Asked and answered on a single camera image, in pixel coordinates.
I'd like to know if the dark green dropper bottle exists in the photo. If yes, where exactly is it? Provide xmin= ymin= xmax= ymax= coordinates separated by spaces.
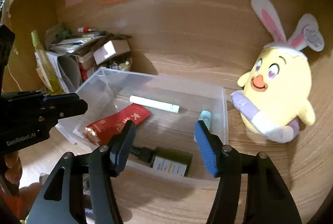
xmin=130 ymin=146 xmax=193 ymax=177

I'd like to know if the person left hand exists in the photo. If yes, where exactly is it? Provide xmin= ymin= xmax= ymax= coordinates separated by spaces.
xmin=5 ymin=151 xmax=22 ymax=185

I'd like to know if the red white marker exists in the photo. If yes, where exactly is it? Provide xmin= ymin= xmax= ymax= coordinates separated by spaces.
xmin=77 ymin=27 xmax=97 ymax=33

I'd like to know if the long pale green tube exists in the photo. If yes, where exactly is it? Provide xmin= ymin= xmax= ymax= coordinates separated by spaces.
xmin=129 ymin=95 xmax=180 ymax=114

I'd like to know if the stack of books papers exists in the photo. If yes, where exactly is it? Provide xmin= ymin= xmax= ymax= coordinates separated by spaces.
xmin=48 ymin=32 xmax=106 ymax=81

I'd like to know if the clear plastic storage bin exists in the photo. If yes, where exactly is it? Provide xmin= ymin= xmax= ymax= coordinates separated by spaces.
xmin=56 ymin=67 xmax=228 ymax=183

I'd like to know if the glass bowl with trinkets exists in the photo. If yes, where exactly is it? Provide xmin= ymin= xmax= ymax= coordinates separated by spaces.
xmin=108 ymin=56 xmax=133 ymax=71

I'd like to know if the small pink white box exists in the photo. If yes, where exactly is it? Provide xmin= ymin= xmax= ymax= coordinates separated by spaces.
xmin=93 ymin=40 xmax=130 ymax=65

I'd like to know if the yellow-green spray bottle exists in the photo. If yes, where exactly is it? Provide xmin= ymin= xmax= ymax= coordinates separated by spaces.
xmin=31 ymin=30 xmax=64 ymax=95

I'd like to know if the mint green small tube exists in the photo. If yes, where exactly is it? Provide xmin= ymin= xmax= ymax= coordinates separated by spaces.
xmin=194 ymin=110 xmax=212 ymax=143

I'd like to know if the white paper box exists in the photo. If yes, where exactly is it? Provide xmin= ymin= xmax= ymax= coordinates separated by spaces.
xmin=34 ymin=52 xmax=81 ymax=94

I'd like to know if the red tea packet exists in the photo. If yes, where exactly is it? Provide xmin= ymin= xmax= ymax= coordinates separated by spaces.
xmin=83 ymin=103 xmax=151 ymax=146

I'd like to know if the yellow chick plush toy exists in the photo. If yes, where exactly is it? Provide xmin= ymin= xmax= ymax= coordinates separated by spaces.
xmin=231 ymin=0 xmax=324 ymax=144

